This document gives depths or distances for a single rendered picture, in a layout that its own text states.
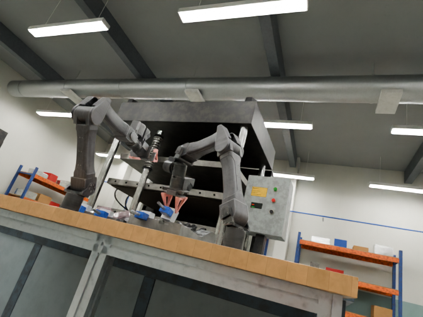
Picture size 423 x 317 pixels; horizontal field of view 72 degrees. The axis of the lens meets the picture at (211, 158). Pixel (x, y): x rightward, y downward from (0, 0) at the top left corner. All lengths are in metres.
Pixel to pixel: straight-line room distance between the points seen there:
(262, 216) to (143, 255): 1.34
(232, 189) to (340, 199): 7.37
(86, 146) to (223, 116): 1.34
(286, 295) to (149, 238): 0.34
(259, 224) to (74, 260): 1.14
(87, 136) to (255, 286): 0.76
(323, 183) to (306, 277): 7.72
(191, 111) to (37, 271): 1.53
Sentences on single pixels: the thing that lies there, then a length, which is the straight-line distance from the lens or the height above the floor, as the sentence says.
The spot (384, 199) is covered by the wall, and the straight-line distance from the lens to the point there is 8.37.
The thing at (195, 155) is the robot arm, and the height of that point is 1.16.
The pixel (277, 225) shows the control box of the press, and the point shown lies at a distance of 1.99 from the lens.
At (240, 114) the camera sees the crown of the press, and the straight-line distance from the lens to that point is 2.23.
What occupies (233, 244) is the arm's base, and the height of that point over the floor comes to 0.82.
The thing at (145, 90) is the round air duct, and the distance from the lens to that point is 5.87.
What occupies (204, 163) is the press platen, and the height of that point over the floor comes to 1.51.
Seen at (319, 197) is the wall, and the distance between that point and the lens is 8.24.
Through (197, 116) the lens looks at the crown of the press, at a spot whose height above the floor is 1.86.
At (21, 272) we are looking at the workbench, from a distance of 1.66.
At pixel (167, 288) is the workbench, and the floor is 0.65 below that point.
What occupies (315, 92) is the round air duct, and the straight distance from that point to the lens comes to 4.78.
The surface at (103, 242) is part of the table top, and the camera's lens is 0.84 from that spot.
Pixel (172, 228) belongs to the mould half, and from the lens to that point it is 1.22.
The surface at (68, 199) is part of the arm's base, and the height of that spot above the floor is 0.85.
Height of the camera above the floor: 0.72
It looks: 22 degrees up
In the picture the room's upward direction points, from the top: 15 degrees clockwise
